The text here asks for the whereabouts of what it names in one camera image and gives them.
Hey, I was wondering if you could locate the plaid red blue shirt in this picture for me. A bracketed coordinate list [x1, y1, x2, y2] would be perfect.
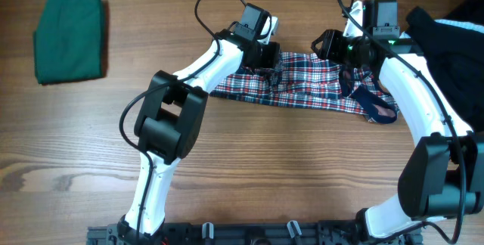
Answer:
[210, 52, 399, 124]

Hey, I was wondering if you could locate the folded green cloth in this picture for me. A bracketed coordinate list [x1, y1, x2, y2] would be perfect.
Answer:
[33, 0, 105, 85]

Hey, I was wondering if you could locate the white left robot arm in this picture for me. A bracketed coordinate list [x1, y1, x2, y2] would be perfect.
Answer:
[117, 29, 281, 244]

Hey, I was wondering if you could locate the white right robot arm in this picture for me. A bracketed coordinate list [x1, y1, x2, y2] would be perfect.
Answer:
[311, 29, 483, 244]

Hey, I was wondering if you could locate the black garment pile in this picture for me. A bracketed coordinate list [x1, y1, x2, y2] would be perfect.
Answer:
[406, 0, 483, 132]

